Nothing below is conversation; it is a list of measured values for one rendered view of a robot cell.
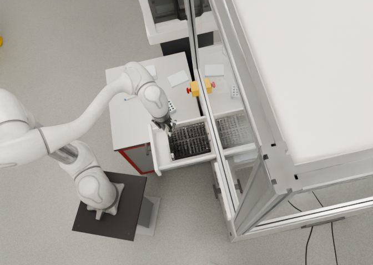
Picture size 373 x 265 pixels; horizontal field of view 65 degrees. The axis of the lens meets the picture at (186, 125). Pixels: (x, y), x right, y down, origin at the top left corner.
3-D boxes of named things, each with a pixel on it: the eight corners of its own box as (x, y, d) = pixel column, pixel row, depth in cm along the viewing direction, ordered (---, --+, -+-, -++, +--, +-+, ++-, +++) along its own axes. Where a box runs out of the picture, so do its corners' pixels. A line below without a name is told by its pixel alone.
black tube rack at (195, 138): (173, 162, 167) (171, 158, 162) (167, 134, 175) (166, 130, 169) (211, 153, 167) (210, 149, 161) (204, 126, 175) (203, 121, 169)
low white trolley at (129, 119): (142, 179, 252) (113, 150, 183) (133, 115, 277) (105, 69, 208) (208, 164, 251) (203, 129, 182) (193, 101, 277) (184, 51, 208)
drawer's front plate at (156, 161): (159, 176, 167) (155, 171, 157) (151, 130, 179) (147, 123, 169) (161, 175, 167) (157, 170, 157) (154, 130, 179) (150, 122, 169)
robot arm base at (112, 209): (84, 216, 165) (80, 215, 160) (96, 178, 174) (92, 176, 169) (114, 223, 162) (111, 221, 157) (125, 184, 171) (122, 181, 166)
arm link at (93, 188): (96, 215, 159) (79, 209, 139) (82, 188, 167) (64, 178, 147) (122, 198, 162) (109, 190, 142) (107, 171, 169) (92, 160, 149)
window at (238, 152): (236, 216, 137) (266, 150, 50) (197, 69, 173) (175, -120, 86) (237, 216, 137) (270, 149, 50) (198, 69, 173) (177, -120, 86)
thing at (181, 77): (172, 88, 196) (171, 86, 195) (167, 78, 200) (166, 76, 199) (189, 80, 198) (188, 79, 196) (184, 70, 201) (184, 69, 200)
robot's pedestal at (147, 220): (117, 230, 236) (75, 220, 167) (126, 193, 248) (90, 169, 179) (153, 236, 232) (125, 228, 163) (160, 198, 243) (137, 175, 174)
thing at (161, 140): (160, 171, 166) (159, 169, 161) (154, 131, 177) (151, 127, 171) (229, 156, 166) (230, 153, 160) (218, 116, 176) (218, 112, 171)
